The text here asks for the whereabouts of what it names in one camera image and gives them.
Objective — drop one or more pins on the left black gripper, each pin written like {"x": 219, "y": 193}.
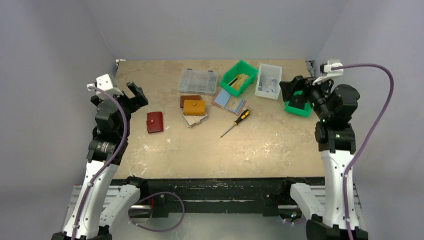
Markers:
{"x": 129, "y": 98}

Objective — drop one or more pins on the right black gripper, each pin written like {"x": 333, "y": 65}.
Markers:
{"x": 298, "y": 90}

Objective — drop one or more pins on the mustard yellow card holder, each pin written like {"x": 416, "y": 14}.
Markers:
{"x": 194, "y": 107}

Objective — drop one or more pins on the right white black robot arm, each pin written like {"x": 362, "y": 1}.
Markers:
{"x": 337, "y": 218}

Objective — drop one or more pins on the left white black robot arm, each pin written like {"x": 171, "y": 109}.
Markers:
{"x": 90, "y": 220}

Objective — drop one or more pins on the cards in white bin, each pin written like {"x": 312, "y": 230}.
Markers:
{"x": 267, "y": 84}

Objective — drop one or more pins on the red leather card holder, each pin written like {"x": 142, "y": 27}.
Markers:
{"x": 154, "y": 122}

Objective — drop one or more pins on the brown leather card holder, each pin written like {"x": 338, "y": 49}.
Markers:
{"x": 183, "y": 98}

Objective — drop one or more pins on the green bin with cards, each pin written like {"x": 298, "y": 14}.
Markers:
{"x": 238, "y": 68}

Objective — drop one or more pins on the cards in green bin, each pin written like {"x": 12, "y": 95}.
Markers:
{"x": 238, "y": 81}

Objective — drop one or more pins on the beige card holder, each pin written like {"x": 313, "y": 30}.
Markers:
{"x": 193, "y": 120}

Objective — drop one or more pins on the stack of loose cards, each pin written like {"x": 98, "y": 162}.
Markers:
{"x": 229, "y": 103}

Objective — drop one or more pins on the green bin right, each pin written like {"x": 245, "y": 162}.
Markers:
{"x": 298, "y": 105}

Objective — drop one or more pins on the white plastic bin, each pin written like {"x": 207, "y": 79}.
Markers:
{"x": 269, "y": 70}

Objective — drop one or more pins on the yellow black screwdriver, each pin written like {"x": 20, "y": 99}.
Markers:
{"x": 242, "y": 117}

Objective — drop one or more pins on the clear plastic organizer box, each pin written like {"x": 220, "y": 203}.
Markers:
{"x": 198, "y": 82}

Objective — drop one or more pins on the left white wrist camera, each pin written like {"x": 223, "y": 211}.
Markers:
{"x": 106, "y": 83}

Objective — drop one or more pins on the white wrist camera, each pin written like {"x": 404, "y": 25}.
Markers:
{"x": 106, "y": 83}
{"x": 327, "y": 71}

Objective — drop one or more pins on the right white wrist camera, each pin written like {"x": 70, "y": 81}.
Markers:
{"x": 327, "y": 71}

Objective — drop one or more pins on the aluminium frame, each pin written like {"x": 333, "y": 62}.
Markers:
{"x": 113, "y": 191}

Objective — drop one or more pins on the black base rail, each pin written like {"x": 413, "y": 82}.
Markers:
{"x": 268, "y": 196}

